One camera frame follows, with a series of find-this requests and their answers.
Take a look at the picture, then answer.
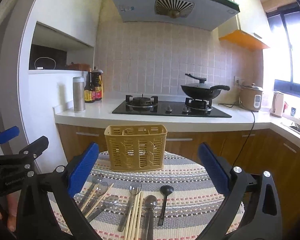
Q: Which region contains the clear spoon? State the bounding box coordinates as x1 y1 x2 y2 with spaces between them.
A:
118 181 142 232
141 195 157 239
88 181 109 204
78 173 104 209
87 194 119 222

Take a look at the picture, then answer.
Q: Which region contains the person's left hand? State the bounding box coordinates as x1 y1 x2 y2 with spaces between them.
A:
0 192 19 232

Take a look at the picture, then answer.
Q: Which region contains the wooden chopstick pair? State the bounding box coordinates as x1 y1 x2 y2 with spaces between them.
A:
81 184 98 212
85 183 114 218

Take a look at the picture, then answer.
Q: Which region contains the striped woven table mat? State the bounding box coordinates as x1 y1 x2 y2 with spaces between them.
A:
48 151 246 240

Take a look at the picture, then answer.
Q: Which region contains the small black ladle spoon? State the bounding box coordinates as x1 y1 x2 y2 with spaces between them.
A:
158 185 174 226

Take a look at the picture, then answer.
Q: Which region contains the yellow plastic utensil basket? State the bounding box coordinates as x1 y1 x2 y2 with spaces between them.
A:
104 124 167 172

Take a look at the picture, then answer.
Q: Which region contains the steel thermos canister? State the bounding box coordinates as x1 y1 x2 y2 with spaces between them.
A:
72 76 85 112

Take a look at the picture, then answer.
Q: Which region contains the beige rice cooker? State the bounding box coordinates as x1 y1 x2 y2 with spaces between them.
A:
239 83 263 112

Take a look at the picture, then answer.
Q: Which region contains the dark soy sauce bottle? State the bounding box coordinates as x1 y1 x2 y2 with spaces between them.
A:
84 72 95 103

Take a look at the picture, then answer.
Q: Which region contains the black wok with lid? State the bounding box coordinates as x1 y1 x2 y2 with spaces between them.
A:
181 73 230 100

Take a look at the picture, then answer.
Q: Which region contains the white electric kettle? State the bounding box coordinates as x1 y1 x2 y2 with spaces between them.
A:
270 91 285 118

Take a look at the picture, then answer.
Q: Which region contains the black gas stove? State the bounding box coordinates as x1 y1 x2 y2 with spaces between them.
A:
112 95 231 118

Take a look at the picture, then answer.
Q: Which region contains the range hood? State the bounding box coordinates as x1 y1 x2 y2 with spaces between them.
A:
113 0 240 31

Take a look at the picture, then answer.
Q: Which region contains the black power cable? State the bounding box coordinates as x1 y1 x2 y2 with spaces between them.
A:
218 101 256 165

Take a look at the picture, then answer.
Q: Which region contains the orange wall cabinet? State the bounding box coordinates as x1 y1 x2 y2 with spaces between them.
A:
218 0 271 50

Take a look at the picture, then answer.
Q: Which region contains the kitchen window frame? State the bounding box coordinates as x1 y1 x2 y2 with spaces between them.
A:
267 3 300 98

